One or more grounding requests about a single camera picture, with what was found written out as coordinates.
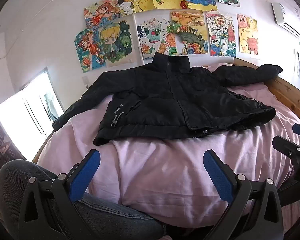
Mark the orange-haired girl drawing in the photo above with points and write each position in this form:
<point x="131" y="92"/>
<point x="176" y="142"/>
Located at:
<point x="101" y="11"/>

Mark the blond boy drawing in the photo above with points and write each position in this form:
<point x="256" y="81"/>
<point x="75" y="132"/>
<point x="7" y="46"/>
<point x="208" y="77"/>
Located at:
<point x="115" y="42"/>

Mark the orange juice fruit drawing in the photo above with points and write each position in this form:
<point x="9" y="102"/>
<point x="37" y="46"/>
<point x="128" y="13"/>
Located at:
<point x="155" y="38"/>

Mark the white air conditioner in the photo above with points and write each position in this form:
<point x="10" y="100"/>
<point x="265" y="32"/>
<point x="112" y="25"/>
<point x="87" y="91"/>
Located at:
<point x="285" y="17"/>

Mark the black padded jacket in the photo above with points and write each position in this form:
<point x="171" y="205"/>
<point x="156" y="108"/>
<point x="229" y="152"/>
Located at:
<point x="165" y="100"/>

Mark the bright window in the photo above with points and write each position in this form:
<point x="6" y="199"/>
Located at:
<point x="25" y="110"/>

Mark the dark printed boxes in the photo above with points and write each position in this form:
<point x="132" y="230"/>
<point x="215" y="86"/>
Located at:
<point x="0" y="142"/>

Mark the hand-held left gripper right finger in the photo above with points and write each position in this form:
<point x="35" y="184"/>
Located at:
<point x="218" y="177"/>

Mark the mermaid girl drawing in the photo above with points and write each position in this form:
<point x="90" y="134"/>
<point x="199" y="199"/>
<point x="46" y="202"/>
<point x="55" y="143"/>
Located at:
<point x="86" y="50"/>

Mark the pink bed sheet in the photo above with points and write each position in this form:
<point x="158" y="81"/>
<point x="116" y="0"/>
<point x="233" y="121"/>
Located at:
<point x="165" y="170"/>

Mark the white wall pipe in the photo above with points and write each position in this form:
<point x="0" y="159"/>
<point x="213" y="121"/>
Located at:
<point x="134" y="21"/>

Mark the pink pigs drawing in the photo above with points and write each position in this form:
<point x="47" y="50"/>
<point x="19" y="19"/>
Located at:
<point x="248" y="35"/>

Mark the landscape teapot drawing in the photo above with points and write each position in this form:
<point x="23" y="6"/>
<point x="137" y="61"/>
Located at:
<point x="190" y="33"/>

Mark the person's leg in jeans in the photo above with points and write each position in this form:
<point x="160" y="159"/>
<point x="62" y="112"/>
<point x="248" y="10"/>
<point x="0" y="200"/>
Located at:
<point x="107" y="217"/>

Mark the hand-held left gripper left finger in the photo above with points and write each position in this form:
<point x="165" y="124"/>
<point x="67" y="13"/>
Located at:
<point x="86" y="177"/>

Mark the city crowd drawing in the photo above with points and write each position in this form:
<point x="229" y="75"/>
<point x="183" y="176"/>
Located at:
<point x="221" y="33"/>

